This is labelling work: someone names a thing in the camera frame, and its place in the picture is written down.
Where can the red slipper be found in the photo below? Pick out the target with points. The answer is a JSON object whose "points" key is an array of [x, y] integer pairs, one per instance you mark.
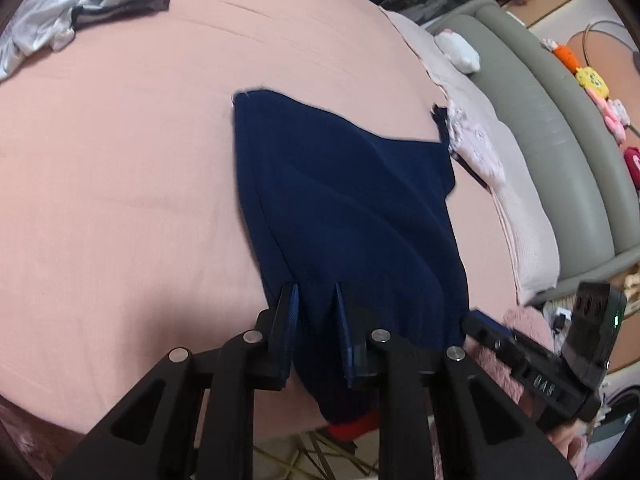
{"points": [[352, 427]]}

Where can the white plush toy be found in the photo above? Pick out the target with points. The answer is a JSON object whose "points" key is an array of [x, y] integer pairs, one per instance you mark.
{"points": [[457, 50]]}

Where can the navy shorts with white stripes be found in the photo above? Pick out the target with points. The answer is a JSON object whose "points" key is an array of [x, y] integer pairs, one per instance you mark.
{"points": [[350, 210]]}

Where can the yellow plush toy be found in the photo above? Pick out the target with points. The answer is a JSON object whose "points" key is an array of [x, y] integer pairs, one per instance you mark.
{"points": [[592, 80]]}

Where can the grey padded headboard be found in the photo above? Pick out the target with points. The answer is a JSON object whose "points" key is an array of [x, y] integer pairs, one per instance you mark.
{"points": [[560, 125]]}

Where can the bed with pink sheet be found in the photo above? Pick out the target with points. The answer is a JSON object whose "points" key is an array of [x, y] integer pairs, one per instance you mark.
{"points": [[125, 185]]}

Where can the dark red plush toy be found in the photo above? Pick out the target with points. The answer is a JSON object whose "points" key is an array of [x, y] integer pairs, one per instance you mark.
{"points": [[634, 165]]}

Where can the orange carrot plush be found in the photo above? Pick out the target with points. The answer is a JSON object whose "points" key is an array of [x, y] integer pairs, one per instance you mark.
{"points": [[565, 55]]}

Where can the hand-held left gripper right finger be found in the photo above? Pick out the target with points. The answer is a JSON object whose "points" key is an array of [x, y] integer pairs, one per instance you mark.
{"points": [[347, 327]]}

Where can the pink plush toy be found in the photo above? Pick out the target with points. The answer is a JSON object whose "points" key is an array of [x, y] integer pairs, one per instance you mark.
{"points": [[612, 112]]}

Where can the folded pink printed pajamas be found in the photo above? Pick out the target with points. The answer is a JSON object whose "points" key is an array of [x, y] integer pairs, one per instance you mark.
{"points": [[475, 140]]}

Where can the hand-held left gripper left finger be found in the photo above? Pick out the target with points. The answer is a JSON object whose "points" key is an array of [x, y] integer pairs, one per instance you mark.
{"points": [[286, 322]]}

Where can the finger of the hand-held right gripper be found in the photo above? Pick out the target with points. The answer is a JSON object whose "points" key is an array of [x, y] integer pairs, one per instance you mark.
{"points": [[492, 320], [490, 337]]}

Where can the white shirt with navy trim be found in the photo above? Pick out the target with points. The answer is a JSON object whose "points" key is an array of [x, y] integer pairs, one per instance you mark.
{"points": [[60, 5]]}

